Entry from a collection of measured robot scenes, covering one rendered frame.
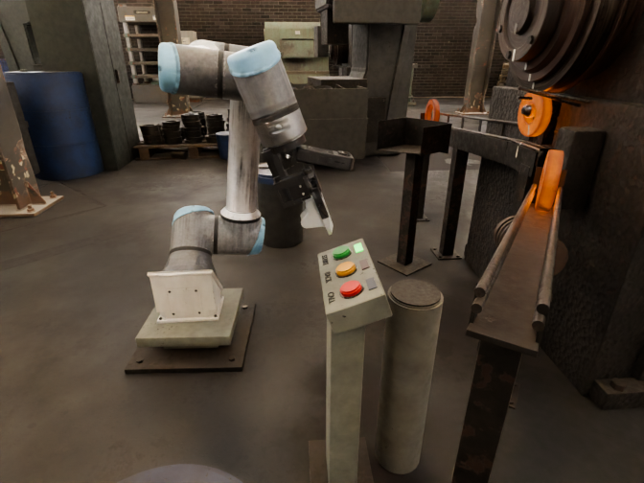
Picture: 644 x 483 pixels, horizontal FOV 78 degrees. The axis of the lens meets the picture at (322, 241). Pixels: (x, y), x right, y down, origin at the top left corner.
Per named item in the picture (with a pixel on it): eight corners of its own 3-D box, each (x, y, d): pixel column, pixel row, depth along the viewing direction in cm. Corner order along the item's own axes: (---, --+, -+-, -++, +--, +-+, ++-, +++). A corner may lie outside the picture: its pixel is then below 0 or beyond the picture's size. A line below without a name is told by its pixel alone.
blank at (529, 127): (526, 95, 144) (517, 95, 144) (554, 83, 129) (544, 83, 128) (524, 139, 146) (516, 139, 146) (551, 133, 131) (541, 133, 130)
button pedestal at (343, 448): (363, 431, 116) (375, 237, 90) (379, 517, 94) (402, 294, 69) (308, 434, 115) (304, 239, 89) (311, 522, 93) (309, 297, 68)
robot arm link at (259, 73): (270, 38, 74) (276, 33, 65) (295, 105, 79) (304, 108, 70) (223, 57, 73) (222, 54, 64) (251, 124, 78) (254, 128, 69)
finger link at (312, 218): (309, 241, 85) (293, 202, 81) (335, 231, 84) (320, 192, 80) (310, 247, 82) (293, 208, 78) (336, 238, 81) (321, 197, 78)
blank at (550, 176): (545, 219, 106) (532, 218, 107) (557, 165, 108) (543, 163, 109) (555, 201, 92) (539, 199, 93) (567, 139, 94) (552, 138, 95)
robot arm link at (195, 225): (172, 260, 154) (174, 219, 161) (217, 261, 158) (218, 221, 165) (167, 244, 140) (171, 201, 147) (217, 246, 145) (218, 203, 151)
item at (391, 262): (395, 248, 228) (406, 117, 198) (433, 264, 209) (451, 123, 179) (370, 258, 216) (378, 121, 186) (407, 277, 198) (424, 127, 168)
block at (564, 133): (571, 201, 131) (591, 126, 121) (587, 210, 123) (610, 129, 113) (540, 202, 130) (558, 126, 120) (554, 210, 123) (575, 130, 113)
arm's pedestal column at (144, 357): (125, 374, 137) (120, 356, 134) (163, 308, 173) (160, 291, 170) (241, 371, 138) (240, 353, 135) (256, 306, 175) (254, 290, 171)
